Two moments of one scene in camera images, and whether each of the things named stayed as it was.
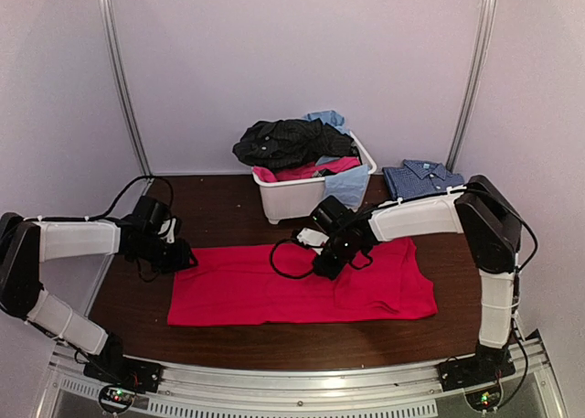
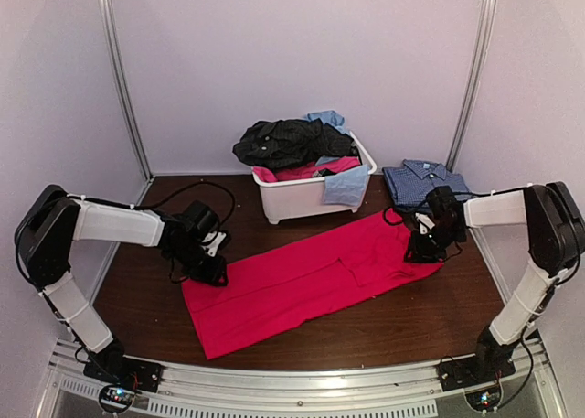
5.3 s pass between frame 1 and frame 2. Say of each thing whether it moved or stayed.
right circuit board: stayed
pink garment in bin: stayed
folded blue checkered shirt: stayed
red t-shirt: moved
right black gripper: moved
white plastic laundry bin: stayed
